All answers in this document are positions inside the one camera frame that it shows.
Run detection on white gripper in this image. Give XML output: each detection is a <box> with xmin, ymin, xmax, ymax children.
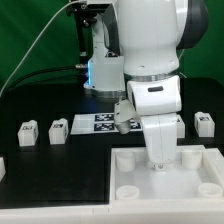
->
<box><xmin>127</xmin><ymin>75</ymin><xmax>182</xmax><ymax>171</ymax></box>

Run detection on white square tabletop part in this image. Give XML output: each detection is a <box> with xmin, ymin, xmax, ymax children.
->
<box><xmin>110</xmin><ymin>145</ymin><xmax>224</xmax><ymax>201</ymax></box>

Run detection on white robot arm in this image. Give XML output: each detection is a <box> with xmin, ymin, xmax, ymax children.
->
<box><xmin>84</xmin><ymin>0</ymin><xmax>208</xmax><ymax>170</ymax></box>

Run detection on marker sheet with tags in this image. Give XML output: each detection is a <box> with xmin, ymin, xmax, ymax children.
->
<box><xmin>71</xmin><ymin>113</ymin><xmax>142</xmax><ymax>135</ymax></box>

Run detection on white block left edge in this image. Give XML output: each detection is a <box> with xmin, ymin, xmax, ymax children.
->
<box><xmin>0</xmin><ymin>157</ymin><xmax>6</xmax><ymax>182</ymax></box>

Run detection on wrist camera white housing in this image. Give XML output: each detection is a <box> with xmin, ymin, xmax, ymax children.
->
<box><xmin>114</xmin><ymin>100</ymin><xmax>140</xmax><ymax>134</ymax></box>

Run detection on black cables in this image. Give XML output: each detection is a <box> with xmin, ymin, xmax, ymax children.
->
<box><xmin>6</xmin><ymin>65</ymin><xmax>89</xmax><ymax>93</ymax></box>

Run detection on white cable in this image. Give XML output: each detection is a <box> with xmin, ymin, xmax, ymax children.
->
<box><xmin>0</xmin><ymin>0</ymin><xmax>88</xmax><ymax>98</ymax></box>

